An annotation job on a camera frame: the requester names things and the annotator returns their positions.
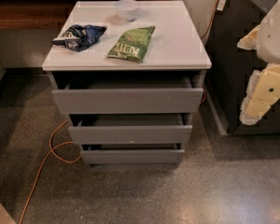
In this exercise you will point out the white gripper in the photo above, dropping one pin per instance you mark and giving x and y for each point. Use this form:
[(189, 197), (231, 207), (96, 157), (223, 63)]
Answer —
[(275, 36)]

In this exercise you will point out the grey bottom drawer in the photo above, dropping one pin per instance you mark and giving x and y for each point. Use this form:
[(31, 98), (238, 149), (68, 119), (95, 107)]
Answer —
[(172, 153)]

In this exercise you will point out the grey drawer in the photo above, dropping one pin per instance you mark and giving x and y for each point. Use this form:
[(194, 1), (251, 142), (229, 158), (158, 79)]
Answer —
[(129, 129), (102, 97), (172, 153)]

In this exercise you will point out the grey top drawer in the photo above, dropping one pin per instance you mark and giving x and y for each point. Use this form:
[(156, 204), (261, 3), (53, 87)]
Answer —
[(102, 97)]

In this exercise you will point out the grey middle drawer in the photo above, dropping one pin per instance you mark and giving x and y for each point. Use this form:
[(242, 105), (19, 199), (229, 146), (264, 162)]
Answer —
[(129, 129)]

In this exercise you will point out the grey three-drawer cabinet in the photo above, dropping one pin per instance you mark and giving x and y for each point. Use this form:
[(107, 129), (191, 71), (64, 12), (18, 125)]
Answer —
[(175, 51)]

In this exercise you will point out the dark grey bin cabinet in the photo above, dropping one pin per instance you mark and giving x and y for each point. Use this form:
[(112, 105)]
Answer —
[(231, 69)]

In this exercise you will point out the green chip bag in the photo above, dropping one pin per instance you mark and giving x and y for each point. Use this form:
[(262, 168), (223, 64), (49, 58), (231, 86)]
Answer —
[(132, 45)]

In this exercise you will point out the white bowl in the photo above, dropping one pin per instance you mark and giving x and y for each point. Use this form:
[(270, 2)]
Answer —
[(127, 10)]

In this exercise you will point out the blue crumpled chip bag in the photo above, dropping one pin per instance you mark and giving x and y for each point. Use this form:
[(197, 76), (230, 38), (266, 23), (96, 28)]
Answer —
[(78, 38)]

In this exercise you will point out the white tag on cable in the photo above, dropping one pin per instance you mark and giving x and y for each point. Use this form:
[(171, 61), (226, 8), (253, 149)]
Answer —
[(221, 4)]

